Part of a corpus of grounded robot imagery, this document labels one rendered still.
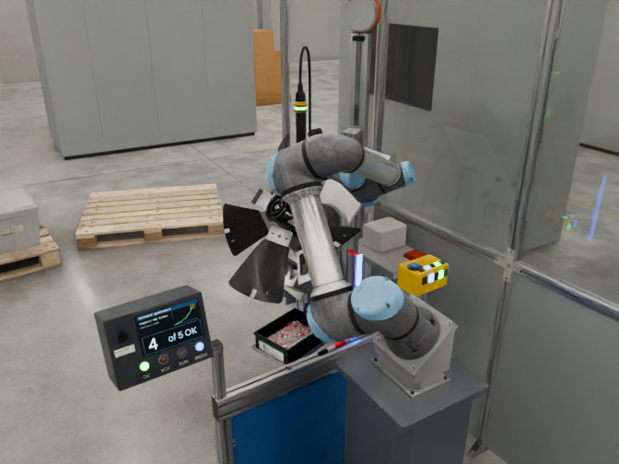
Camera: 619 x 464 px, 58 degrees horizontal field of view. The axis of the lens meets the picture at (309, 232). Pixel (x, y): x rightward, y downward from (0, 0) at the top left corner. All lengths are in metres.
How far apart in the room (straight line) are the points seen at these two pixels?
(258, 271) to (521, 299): 1.04
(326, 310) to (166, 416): 1.74
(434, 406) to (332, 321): 0.35
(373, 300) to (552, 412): 1.29
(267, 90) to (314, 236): 8.86
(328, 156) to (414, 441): 0.77
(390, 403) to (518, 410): 1.16
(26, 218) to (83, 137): 2.94
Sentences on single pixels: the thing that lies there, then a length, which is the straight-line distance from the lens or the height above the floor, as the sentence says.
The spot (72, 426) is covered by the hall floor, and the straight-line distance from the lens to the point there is 3.15.
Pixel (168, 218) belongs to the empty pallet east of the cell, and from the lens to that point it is 4.96.
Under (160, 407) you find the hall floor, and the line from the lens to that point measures 3.12.
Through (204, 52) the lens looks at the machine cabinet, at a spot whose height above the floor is 1.16.
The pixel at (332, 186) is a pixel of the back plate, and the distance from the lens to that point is 2.42.
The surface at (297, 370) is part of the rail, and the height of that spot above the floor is 0.85.
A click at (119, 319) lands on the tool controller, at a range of 1.47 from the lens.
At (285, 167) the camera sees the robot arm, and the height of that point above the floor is 1.56.
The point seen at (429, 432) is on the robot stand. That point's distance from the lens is 1.60.
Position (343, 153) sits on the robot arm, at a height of 1.60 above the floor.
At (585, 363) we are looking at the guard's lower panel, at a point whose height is 0.74.
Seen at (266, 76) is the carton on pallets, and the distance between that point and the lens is 10.22.
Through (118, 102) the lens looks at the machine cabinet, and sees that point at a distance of 7.44.
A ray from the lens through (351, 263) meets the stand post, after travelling 2.47.
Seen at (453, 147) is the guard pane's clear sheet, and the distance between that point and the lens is 2.44.
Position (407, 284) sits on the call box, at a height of 1.01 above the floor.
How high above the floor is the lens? 2.01
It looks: 24 degrees down
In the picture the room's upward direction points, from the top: straight up
